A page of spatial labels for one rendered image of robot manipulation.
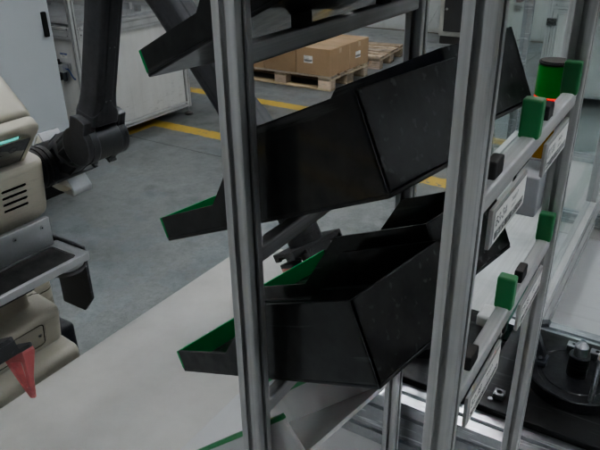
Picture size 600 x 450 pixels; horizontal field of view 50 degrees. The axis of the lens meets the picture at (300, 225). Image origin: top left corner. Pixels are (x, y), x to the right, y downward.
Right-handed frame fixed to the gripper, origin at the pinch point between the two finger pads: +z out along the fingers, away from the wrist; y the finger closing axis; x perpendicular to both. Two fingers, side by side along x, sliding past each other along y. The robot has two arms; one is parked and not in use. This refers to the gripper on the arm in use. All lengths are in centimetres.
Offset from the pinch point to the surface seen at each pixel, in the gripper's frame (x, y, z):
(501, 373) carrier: -13.4, 16.2, 21.7
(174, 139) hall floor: 396, 130, -77
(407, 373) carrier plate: -6.4, 4.4, 16.1
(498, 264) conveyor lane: 16, 51, 17
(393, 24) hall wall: 646, 603, -156
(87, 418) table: 25.8, -38.7, 5.0
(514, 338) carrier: -8.9, 25.2, 20.5
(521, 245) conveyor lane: 19, 62, 17
